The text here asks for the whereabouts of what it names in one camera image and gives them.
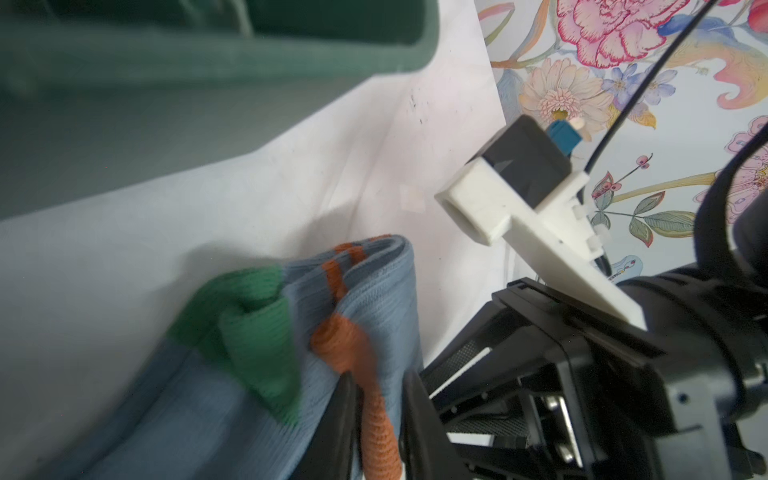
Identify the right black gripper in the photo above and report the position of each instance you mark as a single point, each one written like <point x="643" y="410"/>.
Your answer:
<point x="568" y="392"/>

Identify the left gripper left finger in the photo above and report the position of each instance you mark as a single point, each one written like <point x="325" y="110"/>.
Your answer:
<point x="330" y="452"/>

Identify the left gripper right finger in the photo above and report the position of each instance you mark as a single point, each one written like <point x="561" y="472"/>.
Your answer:
<point x="425" y="448"/>

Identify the blue green orange sock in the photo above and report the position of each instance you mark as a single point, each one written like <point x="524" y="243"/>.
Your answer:
<point x="240" y="383"/>

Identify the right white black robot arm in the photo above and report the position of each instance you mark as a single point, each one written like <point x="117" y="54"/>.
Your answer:
<point x="730" y="237"/>

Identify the green plastic divider tray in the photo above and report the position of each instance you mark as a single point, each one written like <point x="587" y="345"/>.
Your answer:
<point x="101" y="95"/>

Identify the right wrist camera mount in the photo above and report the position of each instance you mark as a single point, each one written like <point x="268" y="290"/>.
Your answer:
<point x="521" y="187"/>

